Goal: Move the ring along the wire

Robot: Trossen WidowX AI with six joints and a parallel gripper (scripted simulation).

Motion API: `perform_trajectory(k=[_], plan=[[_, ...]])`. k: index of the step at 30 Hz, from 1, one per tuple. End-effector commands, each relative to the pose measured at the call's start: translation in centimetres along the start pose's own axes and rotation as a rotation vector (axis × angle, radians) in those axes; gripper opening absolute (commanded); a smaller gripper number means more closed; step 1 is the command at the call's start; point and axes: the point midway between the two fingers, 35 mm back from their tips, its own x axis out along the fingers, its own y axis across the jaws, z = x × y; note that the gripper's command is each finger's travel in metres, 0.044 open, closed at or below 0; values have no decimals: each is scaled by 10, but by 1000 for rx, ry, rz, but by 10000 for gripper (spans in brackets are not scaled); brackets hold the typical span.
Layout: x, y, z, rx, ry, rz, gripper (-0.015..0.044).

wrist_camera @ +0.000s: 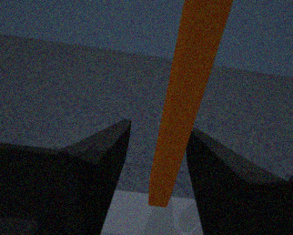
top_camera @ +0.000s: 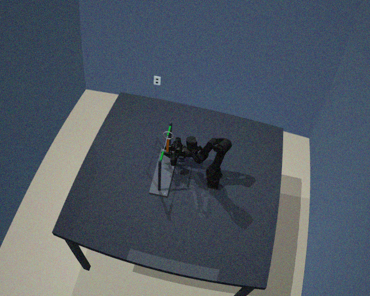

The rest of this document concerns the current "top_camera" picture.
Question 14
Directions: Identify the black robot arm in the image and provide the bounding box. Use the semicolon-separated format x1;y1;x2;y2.
173;136;232;189

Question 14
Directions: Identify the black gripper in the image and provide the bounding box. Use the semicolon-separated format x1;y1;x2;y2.
164;137;187;166

